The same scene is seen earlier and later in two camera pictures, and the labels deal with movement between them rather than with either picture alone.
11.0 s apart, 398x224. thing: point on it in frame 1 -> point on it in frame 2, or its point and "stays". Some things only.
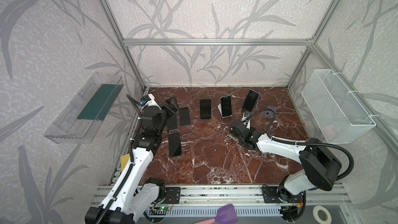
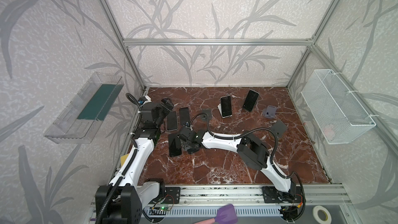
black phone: [172, 122] stays
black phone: [174, 144] stays
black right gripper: [235, 127] -> [182, 140]
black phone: [226, 106] stays
